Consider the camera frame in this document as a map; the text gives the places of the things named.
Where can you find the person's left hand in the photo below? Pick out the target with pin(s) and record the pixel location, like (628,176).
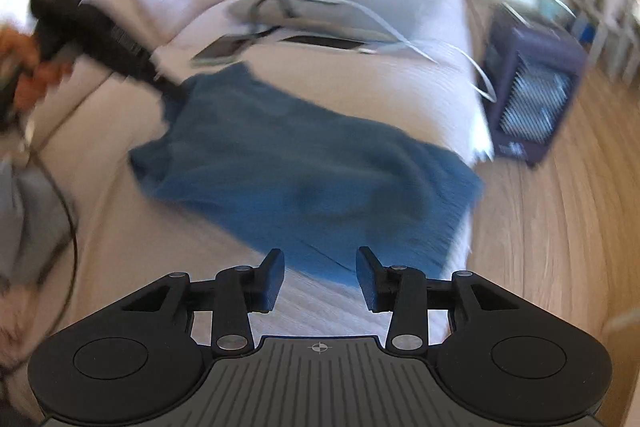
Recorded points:
(25,72)

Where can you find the grey dining chair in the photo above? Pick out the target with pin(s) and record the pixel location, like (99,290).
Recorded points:
(615,27)

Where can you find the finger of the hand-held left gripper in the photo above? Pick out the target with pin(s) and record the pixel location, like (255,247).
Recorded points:
(172,91)

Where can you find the grey garment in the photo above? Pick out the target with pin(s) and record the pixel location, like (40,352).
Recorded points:
(25,217)

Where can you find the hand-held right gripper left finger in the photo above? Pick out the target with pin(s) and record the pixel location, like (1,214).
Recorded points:
(271,282)

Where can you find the phone with green case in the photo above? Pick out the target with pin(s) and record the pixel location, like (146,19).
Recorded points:
(220,49)

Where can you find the blue garment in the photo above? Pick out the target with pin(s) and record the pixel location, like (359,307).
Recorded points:
(300,167)

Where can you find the dark blue heater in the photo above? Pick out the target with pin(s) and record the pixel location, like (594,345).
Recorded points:
(530,92)

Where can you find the grey cushion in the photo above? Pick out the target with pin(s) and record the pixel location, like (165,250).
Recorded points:
(390,2)

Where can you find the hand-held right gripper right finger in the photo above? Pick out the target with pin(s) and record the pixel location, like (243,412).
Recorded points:
(367,279)

